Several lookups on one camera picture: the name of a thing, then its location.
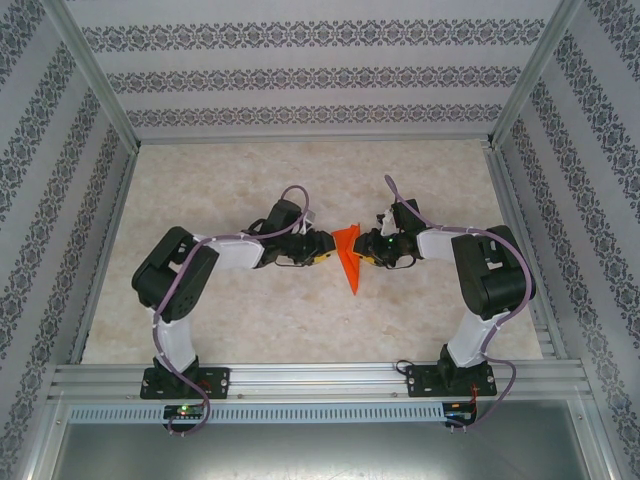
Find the orange paper sheet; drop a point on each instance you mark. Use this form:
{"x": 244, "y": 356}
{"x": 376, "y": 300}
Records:
{"x": 350, "y": 270}

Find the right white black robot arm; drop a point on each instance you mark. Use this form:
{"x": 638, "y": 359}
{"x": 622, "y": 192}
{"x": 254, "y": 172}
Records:
{"x": 495, "y": 280}

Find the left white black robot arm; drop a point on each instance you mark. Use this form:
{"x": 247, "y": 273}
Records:
{"x": 175, "y": 280}

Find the grey metal sheet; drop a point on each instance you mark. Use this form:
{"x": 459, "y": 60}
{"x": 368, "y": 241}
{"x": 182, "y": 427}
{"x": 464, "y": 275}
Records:
{"x": 320, "y": 450}

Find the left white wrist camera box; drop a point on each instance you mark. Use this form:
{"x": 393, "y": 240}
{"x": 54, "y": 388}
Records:
{"x": 309, "y": 220}

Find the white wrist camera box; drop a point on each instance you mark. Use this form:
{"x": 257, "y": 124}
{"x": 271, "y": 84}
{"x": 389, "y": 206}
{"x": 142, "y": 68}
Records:
{"x": 309, "y": 220}
{"x": 385, "y": 222}

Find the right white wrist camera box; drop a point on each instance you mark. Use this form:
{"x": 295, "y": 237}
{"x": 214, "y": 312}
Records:
{"x": 385, "y": 222}

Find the thin aluminium cross rail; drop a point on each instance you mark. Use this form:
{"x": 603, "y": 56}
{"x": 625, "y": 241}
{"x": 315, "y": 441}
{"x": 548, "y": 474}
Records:
{"x": 315, "y": 138}

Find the aluminium side rail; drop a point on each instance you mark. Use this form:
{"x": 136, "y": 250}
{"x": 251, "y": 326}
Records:
{"x": 117, "y": 200}
{"x": 506, "y": 200}

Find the wide aluminium mounting rail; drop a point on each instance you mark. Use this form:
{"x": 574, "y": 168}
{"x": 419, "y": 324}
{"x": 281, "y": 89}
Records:
{"x": 320, "y": 380}

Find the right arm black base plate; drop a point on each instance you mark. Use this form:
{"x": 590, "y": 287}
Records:
{"x": 420, "y": 382}

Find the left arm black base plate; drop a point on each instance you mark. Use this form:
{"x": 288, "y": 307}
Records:
{"x": 215, "y": 382}

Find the aluminium frame post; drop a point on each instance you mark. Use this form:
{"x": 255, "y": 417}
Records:
{"x": 537, "y": 70}
{"x": 90, "y": 70}

